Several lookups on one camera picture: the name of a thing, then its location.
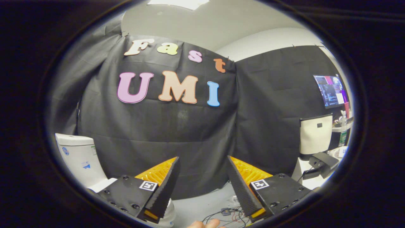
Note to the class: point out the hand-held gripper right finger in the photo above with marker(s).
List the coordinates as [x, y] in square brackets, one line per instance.
[242, 188]

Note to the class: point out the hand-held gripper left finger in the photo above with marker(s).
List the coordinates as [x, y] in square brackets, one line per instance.
[166, 186]

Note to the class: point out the white toilet lid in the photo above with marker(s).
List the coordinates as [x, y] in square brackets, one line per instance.
[104, 185]

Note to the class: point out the white toilet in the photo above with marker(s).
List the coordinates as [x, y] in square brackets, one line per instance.
[79, 158]

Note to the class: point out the small black adapter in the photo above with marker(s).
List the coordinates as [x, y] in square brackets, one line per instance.
[225, 212]

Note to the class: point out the black backdrop cloth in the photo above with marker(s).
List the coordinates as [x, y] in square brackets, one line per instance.
[177, 133]

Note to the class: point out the black box device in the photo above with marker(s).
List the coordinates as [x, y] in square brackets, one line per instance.
[326, 163]

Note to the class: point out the green bottle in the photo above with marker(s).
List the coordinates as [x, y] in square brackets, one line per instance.
[343, 133]

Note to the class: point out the computer monitor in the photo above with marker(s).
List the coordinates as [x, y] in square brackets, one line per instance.
[332, 91]

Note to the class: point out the ceiling light panel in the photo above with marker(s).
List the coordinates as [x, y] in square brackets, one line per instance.
[180, 3]

